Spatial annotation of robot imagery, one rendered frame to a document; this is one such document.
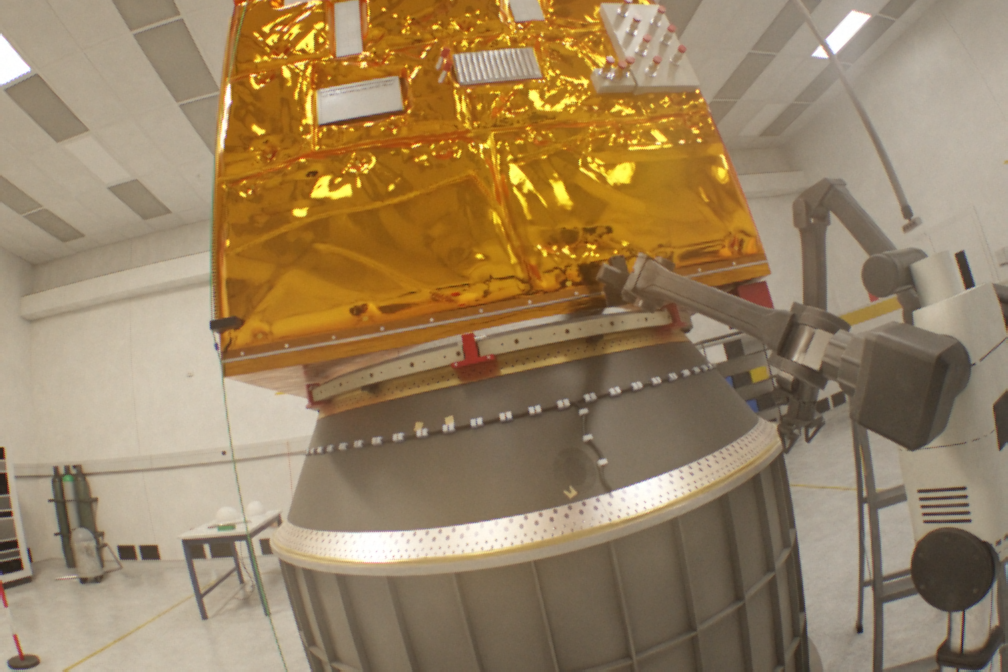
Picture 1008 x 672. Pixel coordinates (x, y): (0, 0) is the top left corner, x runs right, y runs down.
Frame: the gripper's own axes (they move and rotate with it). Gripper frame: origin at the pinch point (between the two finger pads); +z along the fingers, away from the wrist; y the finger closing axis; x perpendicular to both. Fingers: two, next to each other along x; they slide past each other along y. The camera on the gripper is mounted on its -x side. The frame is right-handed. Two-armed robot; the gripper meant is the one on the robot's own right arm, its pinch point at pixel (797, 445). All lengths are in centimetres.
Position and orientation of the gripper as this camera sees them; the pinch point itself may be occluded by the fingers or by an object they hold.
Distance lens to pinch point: 144.7
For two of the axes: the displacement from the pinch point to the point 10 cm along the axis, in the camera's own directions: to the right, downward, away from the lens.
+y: -9.4, 1.3, -3.1
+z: 0.5, 9.7, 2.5
